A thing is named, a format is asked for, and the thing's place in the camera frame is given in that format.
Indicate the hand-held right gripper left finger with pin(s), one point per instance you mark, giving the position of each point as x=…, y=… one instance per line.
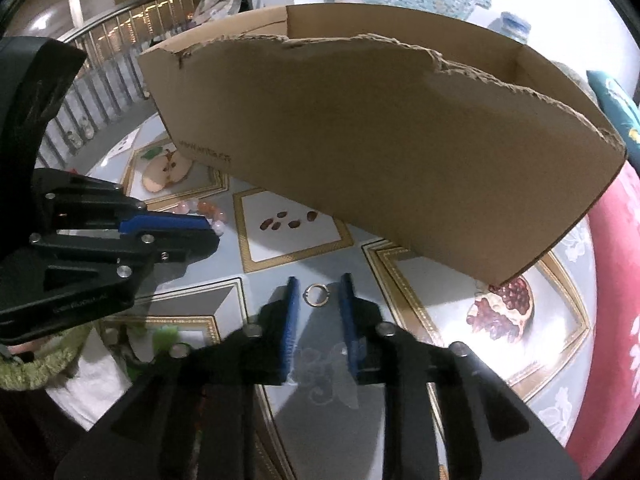
x=290, y=330

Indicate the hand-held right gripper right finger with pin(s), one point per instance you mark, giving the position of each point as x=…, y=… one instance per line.
x=352, y=330

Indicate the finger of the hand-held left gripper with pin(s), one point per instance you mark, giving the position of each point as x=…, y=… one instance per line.
x=175, y=247
x=165, y=223

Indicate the brown cardboard box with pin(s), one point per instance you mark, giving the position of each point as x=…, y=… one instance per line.
x=375, y=135

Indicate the metal stair railing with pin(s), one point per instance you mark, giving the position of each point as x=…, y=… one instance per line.
x=115, y=50

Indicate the pile of clothes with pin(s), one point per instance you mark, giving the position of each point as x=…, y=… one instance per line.
x=220, y=0

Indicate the pink floral blanket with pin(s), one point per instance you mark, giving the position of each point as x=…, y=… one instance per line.
x=615, y=310

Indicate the blue water jug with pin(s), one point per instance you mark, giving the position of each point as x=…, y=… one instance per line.
x=515, y=27

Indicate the blue floral pillow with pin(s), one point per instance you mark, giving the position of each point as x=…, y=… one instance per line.
x=617, y=105

